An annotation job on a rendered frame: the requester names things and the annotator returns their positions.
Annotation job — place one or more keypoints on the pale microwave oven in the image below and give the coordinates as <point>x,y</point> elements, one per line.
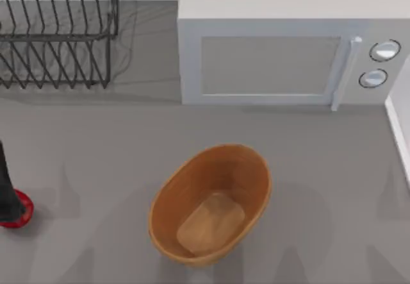
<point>256,5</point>

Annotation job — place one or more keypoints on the red round object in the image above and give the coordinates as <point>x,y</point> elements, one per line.
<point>28,208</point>

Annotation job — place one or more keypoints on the large microwave knob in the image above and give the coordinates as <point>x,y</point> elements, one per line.
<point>385,50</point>

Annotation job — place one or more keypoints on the brown wooden oval basket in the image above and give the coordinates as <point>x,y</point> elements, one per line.
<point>179,200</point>

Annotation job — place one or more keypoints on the microwave oven door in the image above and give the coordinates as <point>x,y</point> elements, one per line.
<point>193,66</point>

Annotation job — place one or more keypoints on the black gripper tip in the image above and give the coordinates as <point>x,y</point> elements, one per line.
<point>7,197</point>

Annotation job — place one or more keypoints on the small microwave knob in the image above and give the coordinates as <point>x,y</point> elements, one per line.
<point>373,78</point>

